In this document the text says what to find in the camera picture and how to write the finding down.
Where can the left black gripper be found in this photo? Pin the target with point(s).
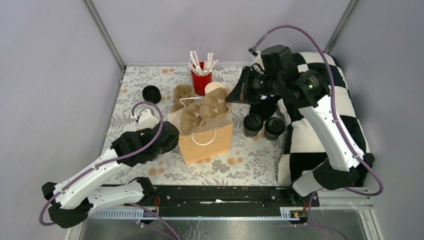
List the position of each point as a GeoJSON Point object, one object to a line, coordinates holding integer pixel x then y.
{"type": "Point", "coordinates": [171, 146]}

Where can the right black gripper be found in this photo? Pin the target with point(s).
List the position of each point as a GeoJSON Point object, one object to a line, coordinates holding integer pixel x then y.
{"type": "Point", "coordinates": [242, 93]}

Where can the cardboard cup carrier tray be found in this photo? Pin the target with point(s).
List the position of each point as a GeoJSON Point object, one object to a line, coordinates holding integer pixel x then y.
{"type": "Point", "coordinates": [212, 108]}

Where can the black paper coffee cup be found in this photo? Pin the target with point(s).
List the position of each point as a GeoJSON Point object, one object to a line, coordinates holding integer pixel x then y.
{"type": "Point", "coordinates": [250, 134]}
{"type": "Point", "coordinates": [270, 137]}

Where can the brown paper takeout bag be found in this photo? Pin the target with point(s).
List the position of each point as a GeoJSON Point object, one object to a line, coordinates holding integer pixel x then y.
{"type": "Point", "coordinates": [208, 141]}

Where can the black plastic cup lid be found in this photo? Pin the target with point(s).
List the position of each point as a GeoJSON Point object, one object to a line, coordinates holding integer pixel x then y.
{"type": "Point", "coordinates": [274, 125]}

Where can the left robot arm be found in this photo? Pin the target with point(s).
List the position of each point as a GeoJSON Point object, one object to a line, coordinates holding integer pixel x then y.
{"type": "Point", "coordinates": [72, 201]}

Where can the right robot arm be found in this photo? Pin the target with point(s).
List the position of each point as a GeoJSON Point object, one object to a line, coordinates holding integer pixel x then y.
{"type": "Point", "coordinates": [325, 146]}

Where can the black cloth blue print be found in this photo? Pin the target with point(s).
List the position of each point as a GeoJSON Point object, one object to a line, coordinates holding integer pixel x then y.
{"type": "Point", "coordinates": [265, 108]}

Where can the stack of paper cups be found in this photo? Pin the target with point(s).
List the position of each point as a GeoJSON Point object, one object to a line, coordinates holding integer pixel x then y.
{"type": "Point", "coordinates": [213, 86]}

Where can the red straw holder cup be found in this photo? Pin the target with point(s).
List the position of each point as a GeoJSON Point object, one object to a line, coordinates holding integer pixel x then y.
{"type": "Point", "coordinates": [200, 82]}

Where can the stack of black lids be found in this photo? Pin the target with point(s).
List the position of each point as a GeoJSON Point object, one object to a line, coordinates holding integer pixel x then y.
{"type": "Point", "coordinates": [152, 94]}

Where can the stacked cardboard cup carriers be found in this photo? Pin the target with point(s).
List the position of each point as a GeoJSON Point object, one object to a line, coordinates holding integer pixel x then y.
{"type": "Point", "coordinates": [183, 96]}

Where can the floral patterned table mat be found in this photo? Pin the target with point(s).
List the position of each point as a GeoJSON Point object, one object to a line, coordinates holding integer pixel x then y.
{"type": "Point", "coordinates": [250, 161]}

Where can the black white checkered pillow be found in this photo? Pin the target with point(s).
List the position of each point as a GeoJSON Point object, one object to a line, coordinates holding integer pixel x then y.
{"type": "Point", "coordinates": [303, 149]}

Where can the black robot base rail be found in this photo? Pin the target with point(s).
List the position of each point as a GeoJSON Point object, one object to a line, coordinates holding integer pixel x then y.
{"type": "Point", "coordinates": [224, 201]}

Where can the right aluminium frame post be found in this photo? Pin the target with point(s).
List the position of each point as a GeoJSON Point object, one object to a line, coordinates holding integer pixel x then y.
{"type": "Point", "coordinates": [343, 21]}

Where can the aluminium frame post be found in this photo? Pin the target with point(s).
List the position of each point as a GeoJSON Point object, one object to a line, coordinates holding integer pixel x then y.
{"type": "Point", "coordinates": [93, 12]}
{"type": "Point", "coordinates": [343, 21]}

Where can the left aluminium frame post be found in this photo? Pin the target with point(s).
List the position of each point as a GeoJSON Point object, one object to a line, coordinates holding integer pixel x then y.
{"type": "Point", "coordinates": [93, 12]}

